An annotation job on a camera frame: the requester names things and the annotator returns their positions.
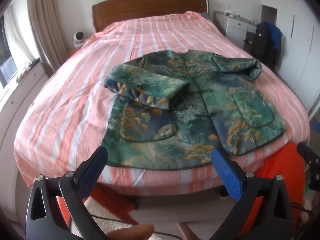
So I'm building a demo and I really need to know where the person's left hand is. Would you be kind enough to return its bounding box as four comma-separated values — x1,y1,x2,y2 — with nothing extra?
105,224,155,240

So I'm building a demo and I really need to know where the white fleece rug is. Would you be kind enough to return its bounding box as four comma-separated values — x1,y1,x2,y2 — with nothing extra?
84,197,140,240

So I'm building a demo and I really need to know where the white window bench cabinet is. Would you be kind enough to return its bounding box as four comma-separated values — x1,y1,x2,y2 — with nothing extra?
0,65,50,205

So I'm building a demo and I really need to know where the white dresser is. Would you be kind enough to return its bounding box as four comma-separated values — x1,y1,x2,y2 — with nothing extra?
226,11,258,39

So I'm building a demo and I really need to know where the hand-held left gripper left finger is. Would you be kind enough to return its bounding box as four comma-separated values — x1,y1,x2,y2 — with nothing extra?
25,146,108,240

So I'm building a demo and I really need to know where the pink striped bed sheet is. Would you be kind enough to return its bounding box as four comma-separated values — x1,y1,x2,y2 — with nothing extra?
14,11,310,190

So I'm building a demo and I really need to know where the white wardrobe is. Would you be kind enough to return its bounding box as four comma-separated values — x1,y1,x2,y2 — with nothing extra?
275,0,320,110

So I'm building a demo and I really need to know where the black hanging jacket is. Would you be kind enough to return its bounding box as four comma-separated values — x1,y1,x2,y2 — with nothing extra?
254,22,277,68

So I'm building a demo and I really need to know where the orange cloth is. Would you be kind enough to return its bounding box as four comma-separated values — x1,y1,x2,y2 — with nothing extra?
56,142,310,233

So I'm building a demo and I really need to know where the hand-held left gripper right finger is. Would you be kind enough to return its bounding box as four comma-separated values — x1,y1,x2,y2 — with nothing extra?
211,147,293,240

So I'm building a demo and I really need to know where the small white fan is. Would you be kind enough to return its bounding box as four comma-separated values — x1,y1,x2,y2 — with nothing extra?
72,31,85,47

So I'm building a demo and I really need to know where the black cable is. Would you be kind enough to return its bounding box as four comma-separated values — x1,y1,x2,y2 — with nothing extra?
90,214,180,238

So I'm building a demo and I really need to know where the wooden headboard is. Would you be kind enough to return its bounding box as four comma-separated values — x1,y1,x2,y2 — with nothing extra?
92,0,209,33

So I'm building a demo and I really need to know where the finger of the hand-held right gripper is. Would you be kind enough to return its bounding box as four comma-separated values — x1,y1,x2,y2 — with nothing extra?
297,142,320,192

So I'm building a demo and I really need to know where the window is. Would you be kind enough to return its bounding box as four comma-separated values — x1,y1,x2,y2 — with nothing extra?
0,5,40,88

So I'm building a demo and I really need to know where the blue hanging garment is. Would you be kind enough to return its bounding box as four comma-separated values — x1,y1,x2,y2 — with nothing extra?
269,22,283,52

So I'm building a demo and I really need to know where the green patterned jacket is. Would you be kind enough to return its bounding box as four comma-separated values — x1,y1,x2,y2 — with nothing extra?
104,50,288,171

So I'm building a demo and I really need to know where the beige curtain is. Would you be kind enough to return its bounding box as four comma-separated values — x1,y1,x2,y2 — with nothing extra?
27,0,67,73

